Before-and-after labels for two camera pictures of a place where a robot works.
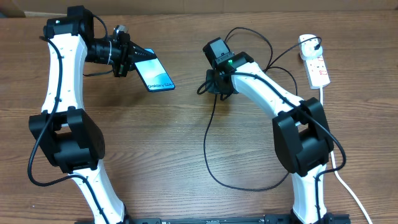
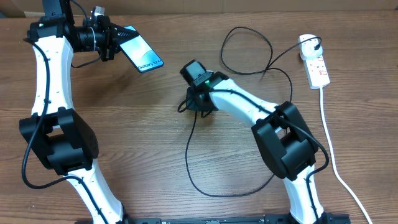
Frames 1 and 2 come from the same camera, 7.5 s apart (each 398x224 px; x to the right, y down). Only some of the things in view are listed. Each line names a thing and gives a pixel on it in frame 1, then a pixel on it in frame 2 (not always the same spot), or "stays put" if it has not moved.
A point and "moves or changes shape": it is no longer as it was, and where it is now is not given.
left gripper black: x=127 y=50 → x=112 y=39
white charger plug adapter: x=306 y=49 stays put
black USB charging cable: x=217 y=178 → x=239 y=193
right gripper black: x=213 y=88 → x=194 y=104
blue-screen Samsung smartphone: x=154 y=74 moves or changes shape
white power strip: x=317 y=72 stays put
